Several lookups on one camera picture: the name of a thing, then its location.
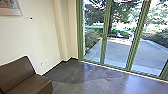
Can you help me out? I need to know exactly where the brown sofa seat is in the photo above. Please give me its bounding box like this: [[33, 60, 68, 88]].
[[0, 55, 54, 94]]

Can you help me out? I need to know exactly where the framed poster pink print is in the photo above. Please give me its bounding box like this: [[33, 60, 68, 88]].
[[0, 0, 24, 18]]

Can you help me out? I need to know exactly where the green window frame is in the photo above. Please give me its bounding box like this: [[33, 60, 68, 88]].
[[75, 0, 168, 81]]

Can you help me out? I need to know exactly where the white wall outlet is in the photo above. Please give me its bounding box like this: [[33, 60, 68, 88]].
[[39, 59, 50, 66]]

